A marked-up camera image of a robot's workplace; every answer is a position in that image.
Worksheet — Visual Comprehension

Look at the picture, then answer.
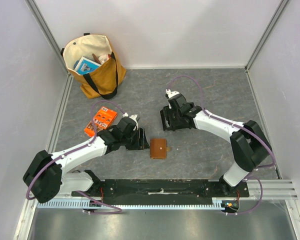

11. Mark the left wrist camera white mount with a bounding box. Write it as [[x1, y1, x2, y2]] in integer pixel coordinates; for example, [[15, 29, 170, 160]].
[[122, 112, 140, 130]]

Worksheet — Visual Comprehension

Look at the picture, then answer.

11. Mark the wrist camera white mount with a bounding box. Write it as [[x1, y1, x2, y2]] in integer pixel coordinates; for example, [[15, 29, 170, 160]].
[[122, 112, 140, 130], [165, 88, 179, 99]]

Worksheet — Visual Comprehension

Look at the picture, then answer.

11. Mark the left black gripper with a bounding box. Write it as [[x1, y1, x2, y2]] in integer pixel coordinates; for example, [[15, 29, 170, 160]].
[[121, 127, 150, 151]]

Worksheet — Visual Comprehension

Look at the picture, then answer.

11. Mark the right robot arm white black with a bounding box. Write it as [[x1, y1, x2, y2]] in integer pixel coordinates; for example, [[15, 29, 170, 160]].
[[160, 89, 274, 197]]

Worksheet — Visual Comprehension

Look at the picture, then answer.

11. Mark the brown leather card holder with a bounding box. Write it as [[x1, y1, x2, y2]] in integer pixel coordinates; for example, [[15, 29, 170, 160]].
[[150, 138, 172, 160]]

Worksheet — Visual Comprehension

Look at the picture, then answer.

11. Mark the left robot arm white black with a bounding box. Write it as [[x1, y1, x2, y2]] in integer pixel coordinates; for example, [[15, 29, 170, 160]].
[[22, 115, 150, 204]]

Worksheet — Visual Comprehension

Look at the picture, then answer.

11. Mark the black card box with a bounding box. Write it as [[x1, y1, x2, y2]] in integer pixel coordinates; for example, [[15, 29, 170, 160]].
[[159, 104, 196, 132]]

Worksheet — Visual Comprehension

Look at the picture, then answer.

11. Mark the orange booklet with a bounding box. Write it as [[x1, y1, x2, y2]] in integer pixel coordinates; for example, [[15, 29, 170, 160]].
[[84, 106, 118, 137]]

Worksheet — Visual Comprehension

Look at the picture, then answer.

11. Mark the brown item in bag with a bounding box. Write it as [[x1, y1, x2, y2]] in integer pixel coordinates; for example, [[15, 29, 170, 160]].
[[92, 53, 101, 64]]

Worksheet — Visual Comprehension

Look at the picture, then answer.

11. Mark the aluminium frame rail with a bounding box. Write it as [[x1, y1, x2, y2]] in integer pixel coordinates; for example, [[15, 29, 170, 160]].
[[24, 178, 299, 200]]

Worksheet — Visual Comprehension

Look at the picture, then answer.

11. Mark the mustard canvas tote bag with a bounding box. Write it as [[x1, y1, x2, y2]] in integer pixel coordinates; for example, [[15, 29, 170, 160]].
[[61, 33, 126, 100]]

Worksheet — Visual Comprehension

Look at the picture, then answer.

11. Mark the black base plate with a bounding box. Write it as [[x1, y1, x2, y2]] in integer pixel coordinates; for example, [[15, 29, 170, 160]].
[[84, 179, 250, 206]]

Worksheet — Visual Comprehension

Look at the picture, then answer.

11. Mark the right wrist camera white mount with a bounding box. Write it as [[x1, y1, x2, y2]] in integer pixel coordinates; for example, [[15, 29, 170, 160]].
[[165, 88, 179, 99]]

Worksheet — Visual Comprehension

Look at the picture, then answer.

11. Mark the blue book in bag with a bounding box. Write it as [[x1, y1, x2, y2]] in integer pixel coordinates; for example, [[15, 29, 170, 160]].
[[74, 56, 101, 75]]

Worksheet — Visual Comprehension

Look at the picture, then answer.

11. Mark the slotted cable duct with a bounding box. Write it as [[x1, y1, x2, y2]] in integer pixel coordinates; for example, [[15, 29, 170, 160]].
[[36, 198, 227, 210]]

